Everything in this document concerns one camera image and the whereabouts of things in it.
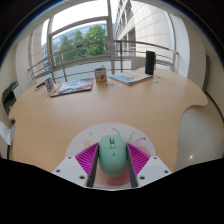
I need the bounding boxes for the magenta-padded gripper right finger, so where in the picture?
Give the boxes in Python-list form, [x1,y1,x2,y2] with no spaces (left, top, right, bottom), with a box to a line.
[125,143,173,188]

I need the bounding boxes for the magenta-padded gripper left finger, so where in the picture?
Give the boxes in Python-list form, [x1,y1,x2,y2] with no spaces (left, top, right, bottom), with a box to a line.
[51,142,101,188]

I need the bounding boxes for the mint green computer mouse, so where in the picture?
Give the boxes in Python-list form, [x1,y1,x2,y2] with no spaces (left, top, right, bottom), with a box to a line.
[98,134,129,178]

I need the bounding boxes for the white pink printed mouse pad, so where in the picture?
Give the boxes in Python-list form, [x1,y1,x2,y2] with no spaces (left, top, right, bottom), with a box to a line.
[64,122,157,188]

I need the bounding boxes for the red dark magazine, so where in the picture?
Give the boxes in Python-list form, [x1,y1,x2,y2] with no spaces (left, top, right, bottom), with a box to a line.
[49,78,96,98]

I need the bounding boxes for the white chair with wooden legs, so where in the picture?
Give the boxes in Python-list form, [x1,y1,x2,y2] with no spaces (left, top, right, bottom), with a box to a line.
[0,120,16,146]

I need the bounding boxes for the light blue open book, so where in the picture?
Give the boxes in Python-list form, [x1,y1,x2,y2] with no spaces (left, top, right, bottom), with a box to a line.
[108,70,154,86]

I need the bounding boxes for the small dark flat device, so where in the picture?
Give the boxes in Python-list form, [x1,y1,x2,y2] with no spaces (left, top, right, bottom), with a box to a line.
[34,82,46,92]

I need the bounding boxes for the black upright speaker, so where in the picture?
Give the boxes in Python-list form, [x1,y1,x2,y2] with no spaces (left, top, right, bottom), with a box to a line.
[144,50,157,76]

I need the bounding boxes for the dark green door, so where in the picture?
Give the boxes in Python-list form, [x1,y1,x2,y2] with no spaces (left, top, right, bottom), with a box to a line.
[202,54,212,93]

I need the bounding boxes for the metal balcony railing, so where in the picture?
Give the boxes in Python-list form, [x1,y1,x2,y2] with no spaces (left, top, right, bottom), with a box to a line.
[27,39,179,83]

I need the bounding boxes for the green tree outside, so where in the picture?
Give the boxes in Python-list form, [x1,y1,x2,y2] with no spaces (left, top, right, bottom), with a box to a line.
[54,24,108,63]

